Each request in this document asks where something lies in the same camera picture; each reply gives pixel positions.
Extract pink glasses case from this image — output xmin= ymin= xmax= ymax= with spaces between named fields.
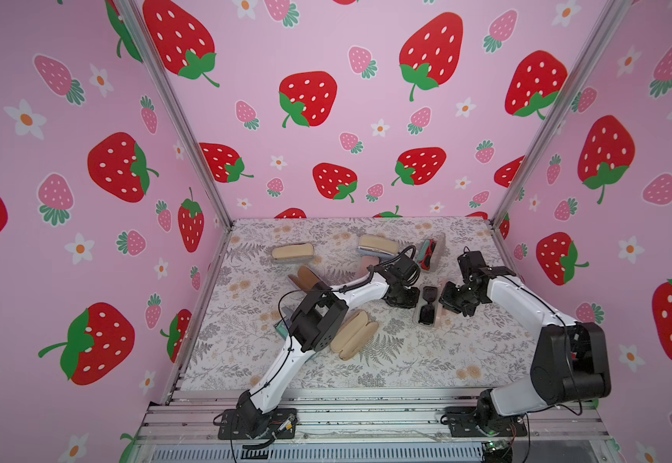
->
xmin=356 ymin=256 xmax=380 ymax=278

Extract pink case black sunglasses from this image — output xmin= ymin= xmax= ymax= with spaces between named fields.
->
xmin=413 ymin=286 xmax=444 ymax=329

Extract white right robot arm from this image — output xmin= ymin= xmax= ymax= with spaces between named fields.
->
xmin=439 ymin=250 xmax=612 ymax=432

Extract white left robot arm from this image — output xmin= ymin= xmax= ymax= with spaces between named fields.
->
xmin=236 ymin=252 xmax=421 ymax=433

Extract blue fabric glasses case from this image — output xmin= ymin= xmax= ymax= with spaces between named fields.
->
xmin=357 ymin=235 xmax=401 ymax=259

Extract grey case teal lining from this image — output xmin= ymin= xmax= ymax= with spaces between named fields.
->
xmin=415 ymin=233 xmax=446 ymax=272

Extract tan woven glasses case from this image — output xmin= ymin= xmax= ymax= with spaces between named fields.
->
xmin=329 ymin=311 xmax=380 ymax=361

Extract purple case brown lining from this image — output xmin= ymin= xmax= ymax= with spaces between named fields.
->
xmin=288 ymin=265 xmax=331 ymax=291

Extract grey fabric glasses case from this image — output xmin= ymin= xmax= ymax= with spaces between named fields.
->
xmin=272 ymin=243 xmax=315 ymax=262

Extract green case purple glasses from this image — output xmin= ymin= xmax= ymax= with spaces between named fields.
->
xmin=274 ymin=320 xmax=290 ymax=340

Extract red sunglasses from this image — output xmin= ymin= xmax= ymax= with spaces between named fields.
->
xmin=416 ymin=239 xmax=436 ymax=271

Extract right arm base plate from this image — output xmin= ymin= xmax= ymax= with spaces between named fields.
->
xmin=439 ymin=404 xmax=528 ymax=438

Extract aluminium rail frame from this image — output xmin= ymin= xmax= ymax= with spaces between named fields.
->
xmin=124 ymin=388 xmax=625 ymax=462

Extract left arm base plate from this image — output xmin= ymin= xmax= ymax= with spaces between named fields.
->
xmin=218 ymin=408 xmax=297 ymax=440

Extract aluminium corner post left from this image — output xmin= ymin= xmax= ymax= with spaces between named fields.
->
xmin=116 ymin=0 xmax=233 ymax=232

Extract aluminium corner post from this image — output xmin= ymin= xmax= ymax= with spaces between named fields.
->
xmin=490 ymin=0 xmax=631 ymax=232
xmin=116 ymin=0 xmax=233 ymax=232

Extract aluminium corner post right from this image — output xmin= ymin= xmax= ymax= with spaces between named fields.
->
xmin=490 ymin=0 xmax=631 ymax=232

